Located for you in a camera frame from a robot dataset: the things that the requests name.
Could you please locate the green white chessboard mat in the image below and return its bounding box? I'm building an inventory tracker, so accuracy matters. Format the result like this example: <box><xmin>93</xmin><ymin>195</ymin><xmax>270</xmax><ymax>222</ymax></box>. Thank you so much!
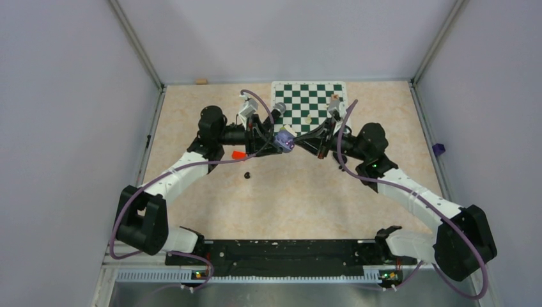
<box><xmin>271</xmin><ymin>81</ymin><xmax>348</xmax><ymax>136</ymax></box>

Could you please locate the red block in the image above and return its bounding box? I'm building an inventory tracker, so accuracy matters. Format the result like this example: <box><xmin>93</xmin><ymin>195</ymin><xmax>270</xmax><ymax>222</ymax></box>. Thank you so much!
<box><xmin>231</xmin><ymin>150</ymin><xmax>247</xmax><ymax>160</ymax></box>

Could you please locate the grey lavender earbud case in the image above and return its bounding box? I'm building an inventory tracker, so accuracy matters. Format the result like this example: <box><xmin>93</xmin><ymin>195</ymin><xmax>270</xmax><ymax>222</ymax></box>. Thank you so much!
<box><xmin>274</xmin><ymin>130</ymin><xmax>295</xmax><ymax>153</ymax></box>

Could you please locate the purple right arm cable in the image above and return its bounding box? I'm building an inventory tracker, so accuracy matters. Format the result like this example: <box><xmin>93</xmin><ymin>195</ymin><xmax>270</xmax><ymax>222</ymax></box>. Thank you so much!
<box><xmin>336</xmin><ymin>99</ymin><xmax>490</xmax><ymax>301</ymax></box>

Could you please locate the green white toy brick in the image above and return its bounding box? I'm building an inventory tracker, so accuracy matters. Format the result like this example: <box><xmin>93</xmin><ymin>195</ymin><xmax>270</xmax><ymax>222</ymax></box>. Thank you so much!
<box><xmin>280</xmin><ymin>125</ymin><xmax>297</xmax><ymax>138</ymax></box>

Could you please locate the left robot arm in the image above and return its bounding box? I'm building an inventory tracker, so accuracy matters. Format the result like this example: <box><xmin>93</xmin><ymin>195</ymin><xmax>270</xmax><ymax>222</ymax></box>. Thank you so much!
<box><xmin>112</xmin><ymin>99</ymin><xmax>286</xmax><ymax>265</ymax></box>

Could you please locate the black microphone silver head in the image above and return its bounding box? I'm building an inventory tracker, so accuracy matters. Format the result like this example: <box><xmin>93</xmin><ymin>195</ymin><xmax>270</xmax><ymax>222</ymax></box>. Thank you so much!
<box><xmin>268</xmin><ymin>102</ymin><xmax>287</xmax><ymax>123</ymax></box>

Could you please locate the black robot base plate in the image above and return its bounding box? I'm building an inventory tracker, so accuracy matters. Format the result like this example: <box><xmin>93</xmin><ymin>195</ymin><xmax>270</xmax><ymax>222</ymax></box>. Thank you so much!
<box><xmin>165</xmin><ymin>235</ymin><xmax>418</xmax><ymax>278</ymax></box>

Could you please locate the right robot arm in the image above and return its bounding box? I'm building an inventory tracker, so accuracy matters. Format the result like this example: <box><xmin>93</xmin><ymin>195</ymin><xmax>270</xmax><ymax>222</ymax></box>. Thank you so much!
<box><xmin>294</xmin><ymin>118</ymin><xmax>497</xmax><ymax>281</ymax></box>

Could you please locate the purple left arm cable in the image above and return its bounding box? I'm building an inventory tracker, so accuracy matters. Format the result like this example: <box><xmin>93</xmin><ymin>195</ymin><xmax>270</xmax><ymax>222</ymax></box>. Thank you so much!
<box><xmin>108</xmin><ymin>89</ymin><xmax>276</xmax><ymax>293</ymax></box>

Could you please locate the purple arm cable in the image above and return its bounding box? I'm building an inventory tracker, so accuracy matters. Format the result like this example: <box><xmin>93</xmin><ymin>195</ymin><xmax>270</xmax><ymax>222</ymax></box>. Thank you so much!
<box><xmin>336</xmin><ymin>99</ymin><xmax>490</xmax><ymax>301</ymax></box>
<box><xmin>108</xmin><ymin>89</ymin><xmax>276</xmax><ymax>293</ymax></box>

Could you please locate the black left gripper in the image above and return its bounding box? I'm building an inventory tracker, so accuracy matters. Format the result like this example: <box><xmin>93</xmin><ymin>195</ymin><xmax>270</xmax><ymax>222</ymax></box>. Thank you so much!
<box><xmin>216</xmin><ymin>114</ymin><xmax>283</xmax><ymax>157</ymax></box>

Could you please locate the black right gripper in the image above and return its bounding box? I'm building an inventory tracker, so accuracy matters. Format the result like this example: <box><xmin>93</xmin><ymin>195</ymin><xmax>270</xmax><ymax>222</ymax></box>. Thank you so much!
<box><xmin>293</xmin><ymin>117</ymin><xmax>368</xmax><ymax>161</ymax></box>

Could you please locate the purple object outside frame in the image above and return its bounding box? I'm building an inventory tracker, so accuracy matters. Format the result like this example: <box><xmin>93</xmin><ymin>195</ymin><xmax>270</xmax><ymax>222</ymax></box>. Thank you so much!
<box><xmin>432</xmin><ymin>143</ymin><xmax>446</xmax><ymax>157</ymax></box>

